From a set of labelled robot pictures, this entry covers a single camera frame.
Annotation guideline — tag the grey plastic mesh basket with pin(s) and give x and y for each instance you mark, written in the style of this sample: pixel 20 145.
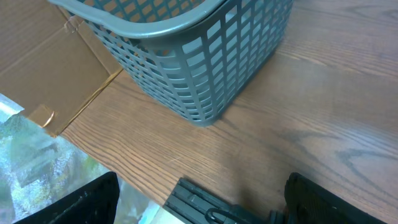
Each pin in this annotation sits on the grey plastic mesh basket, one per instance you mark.
pixel 193 56

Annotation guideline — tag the brown cardboard panel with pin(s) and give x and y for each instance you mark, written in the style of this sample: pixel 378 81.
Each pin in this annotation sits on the brown cardboard panel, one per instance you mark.
pixel 52 64

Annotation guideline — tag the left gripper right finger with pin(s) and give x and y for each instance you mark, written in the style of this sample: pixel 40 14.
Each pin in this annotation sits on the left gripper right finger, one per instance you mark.
pixel 309 203

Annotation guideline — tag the black mounting rail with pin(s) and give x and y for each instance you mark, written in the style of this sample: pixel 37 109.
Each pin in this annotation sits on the black mounting rail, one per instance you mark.
pixel 193 204

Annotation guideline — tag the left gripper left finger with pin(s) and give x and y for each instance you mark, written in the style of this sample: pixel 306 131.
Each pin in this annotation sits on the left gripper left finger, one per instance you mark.
pixel 95 202

